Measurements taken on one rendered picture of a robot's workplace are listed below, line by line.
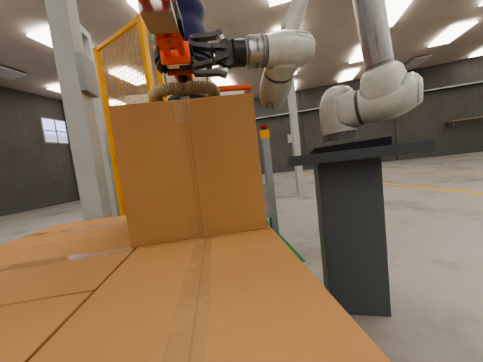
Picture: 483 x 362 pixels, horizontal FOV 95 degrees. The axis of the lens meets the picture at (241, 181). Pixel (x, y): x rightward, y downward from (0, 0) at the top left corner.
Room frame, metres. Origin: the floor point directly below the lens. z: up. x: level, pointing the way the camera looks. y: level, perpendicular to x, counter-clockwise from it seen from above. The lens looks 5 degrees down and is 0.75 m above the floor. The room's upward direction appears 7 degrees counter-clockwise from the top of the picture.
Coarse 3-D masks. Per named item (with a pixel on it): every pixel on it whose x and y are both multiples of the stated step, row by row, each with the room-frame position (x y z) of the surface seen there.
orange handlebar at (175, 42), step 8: (144, 0) 0.43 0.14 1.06; (168, 0) 0.44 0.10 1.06; (160, 40) 0.56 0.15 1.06; (168, 40) 0.56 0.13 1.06; (176, 40) 0.56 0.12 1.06; (160, 48) 0.59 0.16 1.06; (168, 48) 0.59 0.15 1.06; (176, 48) 0.60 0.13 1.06; (184, 48) 0.60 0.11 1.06; (168, 56) 0.64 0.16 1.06; (192, 80) 0.84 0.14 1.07; (224, 88) 0.98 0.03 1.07; (232, 88) 0.99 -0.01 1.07; (240, 88) 0.99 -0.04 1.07; (248, 88) 1.00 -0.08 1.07
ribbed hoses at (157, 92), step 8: (200, 80) 0.76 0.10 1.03; (152, 88) 0.74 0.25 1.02; (160, 88) 0.73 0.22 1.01; (168, 88) 0.74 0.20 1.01; (176, 88) 0.74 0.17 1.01; (184, 88) 0.76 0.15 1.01; (192, 88) 0.75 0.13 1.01; (200, 88) 0.75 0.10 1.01; (208, 88) 0.75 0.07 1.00; (216, 88) 0.77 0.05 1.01; (152, 96) 0.74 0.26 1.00; (160, 96) 0.75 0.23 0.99; (208, 96) 0.81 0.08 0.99
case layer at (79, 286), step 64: (0, 256) 0.68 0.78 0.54; (64, 256) 0.61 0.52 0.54; (128, 256) 0.56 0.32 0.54; (192, 256) 0.50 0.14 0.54; (256, 256) 0.46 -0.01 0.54; (0, 320) 0.34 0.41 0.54; (64, 320) 0.32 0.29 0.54; (128, 320) 0.30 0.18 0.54; (192, 320) 0.28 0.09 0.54; (256, 320) 0.27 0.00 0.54; (320, 320) 0.26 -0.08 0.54
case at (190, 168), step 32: (224, 96) 0.64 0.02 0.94; (128, 128) 0.62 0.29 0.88; (160, 128) 0.63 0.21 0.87; (192, 128) 0.64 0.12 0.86; (224, 128) 0.64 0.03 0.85; (256, 128) 0.65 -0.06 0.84; (128, 160) 0.62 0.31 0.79; (160, 160) 0.63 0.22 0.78; (192, 160) 0.63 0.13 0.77; (224, 160) 0.64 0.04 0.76; (256, 160) 0.65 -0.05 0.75; (128, 192) 0.62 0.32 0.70; (160, 192) 0.63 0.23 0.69; (192, 192) 0.63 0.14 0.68; (224, 192) 0.64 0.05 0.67; (256, 192) 0.65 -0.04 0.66; (128, 224) 0.62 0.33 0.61; (160, 224) 0.62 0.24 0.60; (192, 224) 0.63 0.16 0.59; (224, 224) 0.64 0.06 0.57; (256, 224) 0.65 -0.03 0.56
